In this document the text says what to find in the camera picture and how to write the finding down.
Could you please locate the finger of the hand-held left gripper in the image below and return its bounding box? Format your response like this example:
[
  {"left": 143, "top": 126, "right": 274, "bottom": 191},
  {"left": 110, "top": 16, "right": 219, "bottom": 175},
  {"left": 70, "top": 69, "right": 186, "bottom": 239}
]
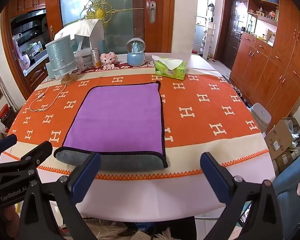
[
  {"left": 0, "top": 141, "right": 53, "bottom": 178},
  {"left": 0, "top": 134, "right": 17, "bottom": 156}
]

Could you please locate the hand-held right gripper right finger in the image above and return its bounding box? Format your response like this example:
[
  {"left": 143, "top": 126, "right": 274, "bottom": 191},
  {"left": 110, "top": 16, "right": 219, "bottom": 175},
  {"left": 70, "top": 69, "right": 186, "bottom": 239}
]
[{"left": 200, "top": 152, "right": 290, "bottom": 240}]

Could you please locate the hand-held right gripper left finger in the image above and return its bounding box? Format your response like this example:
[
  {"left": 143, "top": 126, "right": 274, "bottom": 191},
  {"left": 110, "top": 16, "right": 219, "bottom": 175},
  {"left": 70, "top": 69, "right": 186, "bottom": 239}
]
[{"left": 20, "top": 152, "right": 102, "bottom": 240}]

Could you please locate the purple and grey towel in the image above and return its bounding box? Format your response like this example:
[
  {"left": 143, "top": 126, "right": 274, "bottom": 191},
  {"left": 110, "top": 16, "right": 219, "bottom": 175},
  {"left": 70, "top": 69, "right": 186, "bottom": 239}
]
[{"left": 53, "top": 82, "right": 168, "bottom": 172}]

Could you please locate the red basket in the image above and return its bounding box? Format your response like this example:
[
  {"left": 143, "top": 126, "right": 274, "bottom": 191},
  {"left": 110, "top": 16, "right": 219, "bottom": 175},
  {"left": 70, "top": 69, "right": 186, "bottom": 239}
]
[{"left": 0, "top": 104, "right": 13, "bottom": 119}]

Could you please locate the orange patterned table blanket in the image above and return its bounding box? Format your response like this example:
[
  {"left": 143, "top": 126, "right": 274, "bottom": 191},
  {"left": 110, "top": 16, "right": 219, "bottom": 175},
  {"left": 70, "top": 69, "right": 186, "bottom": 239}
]
[{"left": 0, "top": 52, "right": 277, "bottom": 180}]

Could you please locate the small cardboard box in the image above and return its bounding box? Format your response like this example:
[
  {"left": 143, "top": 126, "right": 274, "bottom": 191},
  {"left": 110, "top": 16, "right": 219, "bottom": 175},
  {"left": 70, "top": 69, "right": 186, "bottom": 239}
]
[{"left": 272, "top": 147, "right": 300, "bottom": 173}]

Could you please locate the blue chair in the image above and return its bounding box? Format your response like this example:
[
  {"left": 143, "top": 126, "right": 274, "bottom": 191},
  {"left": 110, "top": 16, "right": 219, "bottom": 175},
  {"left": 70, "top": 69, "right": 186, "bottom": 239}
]
[{"left": 240, "top": 144, "right": 300, "bottom": 240}]

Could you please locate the open cardboard box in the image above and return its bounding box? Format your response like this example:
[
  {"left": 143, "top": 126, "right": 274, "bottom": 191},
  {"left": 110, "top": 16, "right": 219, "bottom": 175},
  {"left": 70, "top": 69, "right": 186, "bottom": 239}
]
[{"left": 263, "top": 116, "right": 300, "bottom": 161}]

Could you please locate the grey plastic stool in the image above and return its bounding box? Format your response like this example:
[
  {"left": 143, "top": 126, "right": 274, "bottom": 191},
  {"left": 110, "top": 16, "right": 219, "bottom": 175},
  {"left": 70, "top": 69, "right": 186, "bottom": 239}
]
[{"left": 249, "top": 103, "right": 272, "bottom": 131}]

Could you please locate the grey-blue shade table lamp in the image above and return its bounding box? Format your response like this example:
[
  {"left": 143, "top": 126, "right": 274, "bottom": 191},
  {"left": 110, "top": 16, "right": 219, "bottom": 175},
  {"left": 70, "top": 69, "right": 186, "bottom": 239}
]
[{"left": 45, "top": 35, "right": 78, "bottom": 85}]

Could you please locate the small white box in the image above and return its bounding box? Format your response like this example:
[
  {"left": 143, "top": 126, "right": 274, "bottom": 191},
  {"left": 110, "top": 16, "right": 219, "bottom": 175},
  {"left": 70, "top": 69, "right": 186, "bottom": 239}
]
[{"left": 74, "top": 51, "right": 93, "bottom": 72}]

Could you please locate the gold lid jar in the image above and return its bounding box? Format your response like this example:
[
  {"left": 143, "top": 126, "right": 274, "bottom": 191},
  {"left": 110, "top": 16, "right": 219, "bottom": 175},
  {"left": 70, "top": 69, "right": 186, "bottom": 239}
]
[{"left": 90, "top": 48, "right": 101, "bottom": 67}]

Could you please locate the green tissue box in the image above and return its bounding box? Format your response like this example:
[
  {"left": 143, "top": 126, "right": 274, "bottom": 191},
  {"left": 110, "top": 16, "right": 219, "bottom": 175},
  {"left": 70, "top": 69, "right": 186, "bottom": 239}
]
[{"left": 154, "top": 55, "right": 188, "bottom": 81}]

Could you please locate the pink plush toy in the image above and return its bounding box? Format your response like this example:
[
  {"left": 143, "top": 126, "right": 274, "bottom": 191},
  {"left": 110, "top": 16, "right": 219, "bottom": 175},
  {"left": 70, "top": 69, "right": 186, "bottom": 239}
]
[{"left": 100, "top": 51, "right": 120, "bottom": 70}]

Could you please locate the black range hood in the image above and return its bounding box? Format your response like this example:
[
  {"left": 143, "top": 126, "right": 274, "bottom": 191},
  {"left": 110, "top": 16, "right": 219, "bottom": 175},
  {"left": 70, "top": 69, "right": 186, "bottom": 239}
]
[{"left": 10, "top": 8, "right": 49, "bottom": 32}]

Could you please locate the white cloth covered box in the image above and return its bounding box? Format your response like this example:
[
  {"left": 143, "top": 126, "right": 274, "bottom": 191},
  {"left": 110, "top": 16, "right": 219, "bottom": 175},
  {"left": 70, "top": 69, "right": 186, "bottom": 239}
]
[{"left": 55, "top": 19, "right": 105, "bottom": 53}]

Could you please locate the blue snow globe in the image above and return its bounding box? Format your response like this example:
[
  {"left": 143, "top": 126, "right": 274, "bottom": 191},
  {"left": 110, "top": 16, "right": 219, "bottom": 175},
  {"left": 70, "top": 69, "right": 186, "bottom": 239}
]
[{"left": 126, "top": 38, "right": 146, "bottom": 67}]

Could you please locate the tall wooden cabinet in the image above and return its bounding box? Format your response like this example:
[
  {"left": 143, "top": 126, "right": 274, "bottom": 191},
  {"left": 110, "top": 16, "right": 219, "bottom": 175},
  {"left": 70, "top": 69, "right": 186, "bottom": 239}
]
[{"left": 229, "top": 0, "right": 300, "bottom": 132}]

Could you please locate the white storage rack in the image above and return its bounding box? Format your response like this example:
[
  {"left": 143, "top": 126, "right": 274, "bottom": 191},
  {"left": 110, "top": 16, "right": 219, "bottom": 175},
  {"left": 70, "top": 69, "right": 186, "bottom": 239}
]
[{"left": 201, "top": 21, "right": 216, "bottom": 59}]

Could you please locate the dark entry door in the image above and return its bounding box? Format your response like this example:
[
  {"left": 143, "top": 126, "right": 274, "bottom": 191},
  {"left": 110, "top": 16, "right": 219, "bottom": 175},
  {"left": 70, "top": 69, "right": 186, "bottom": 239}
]
[{"left": 224, "top": 0, "right": 248, "bottom": 61}]

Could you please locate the gold door ornament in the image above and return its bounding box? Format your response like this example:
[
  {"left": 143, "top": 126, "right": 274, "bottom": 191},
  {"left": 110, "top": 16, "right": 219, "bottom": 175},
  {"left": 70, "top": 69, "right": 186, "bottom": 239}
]
[{"left": 79, "top": 0, "right": 146, "bottom": 27}]

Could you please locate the glass sliding door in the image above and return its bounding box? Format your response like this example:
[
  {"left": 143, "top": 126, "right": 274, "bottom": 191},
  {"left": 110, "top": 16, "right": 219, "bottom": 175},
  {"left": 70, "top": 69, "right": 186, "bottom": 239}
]
[{"left": 45, "top": 0, "right": 175, "bottom": 55}]

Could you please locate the white lamp cord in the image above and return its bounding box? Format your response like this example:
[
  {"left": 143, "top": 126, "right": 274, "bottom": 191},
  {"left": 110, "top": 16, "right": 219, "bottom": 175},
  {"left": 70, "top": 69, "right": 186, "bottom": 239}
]
[{"left": 29, "top": 78, "right": 68, "bottom": 112}]

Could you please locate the silver door handle plate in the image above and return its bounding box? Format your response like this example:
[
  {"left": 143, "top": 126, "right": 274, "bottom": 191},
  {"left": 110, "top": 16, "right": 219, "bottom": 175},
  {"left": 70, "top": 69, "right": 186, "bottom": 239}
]
[{"left": 149, "top": 1, "right": 157, "bottom": 24}]

